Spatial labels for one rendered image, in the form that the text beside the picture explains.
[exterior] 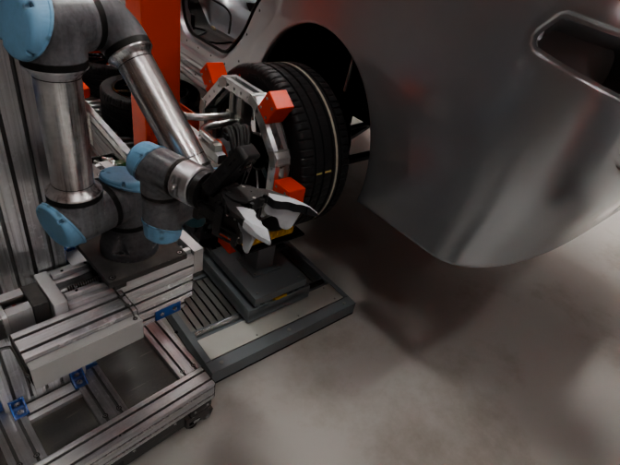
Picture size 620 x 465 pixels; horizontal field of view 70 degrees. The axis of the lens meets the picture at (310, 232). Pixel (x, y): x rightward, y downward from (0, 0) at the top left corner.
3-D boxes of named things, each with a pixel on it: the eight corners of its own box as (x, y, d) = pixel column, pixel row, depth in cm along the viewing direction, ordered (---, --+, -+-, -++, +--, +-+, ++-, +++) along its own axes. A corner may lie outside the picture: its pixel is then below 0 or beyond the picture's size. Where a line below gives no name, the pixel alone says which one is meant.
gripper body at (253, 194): (263, 234, 80) (211, 208, 84) (272, 191, 76) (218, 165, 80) (237, 248, 74) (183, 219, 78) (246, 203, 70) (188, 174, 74)
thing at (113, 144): (172, 220, 244) (172, 185, 232) (155, 225, 239) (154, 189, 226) (45, 73, 386) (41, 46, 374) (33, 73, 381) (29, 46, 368)
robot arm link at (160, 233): (201, 229, 95) (204, 184, 89) (162, 253, 87) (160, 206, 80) (174, 214, 98) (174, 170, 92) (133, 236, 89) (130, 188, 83)
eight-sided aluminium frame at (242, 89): (277, 244, 175) (299, 113, 144) (263, 249, 171) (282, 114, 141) (209, 180, 206) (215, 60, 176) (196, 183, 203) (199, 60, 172)
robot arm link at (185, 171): (199, 156, 82) (167, 164, 75) (219, 165, 80) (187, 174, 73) (195, 193, 85) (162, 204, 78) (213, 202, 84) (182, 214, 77)
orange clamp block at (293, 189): (288, 192, 163) (303, 205, 157) (270, 196, 158) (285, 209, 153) (291, 175, 159) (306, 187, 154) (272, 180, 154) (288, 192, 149)
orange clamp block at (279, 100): (282, 122, 154) (295, 107, 147) (264, 125, 150) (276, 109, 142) (275, 104, 155) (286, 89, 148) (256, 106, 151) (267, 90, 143)
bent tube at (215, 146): (264, 145, 154) (268, 115, 148) (214, 153, 143) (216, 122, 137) (237, 125, 164) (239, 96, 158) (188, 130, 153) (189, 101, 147)
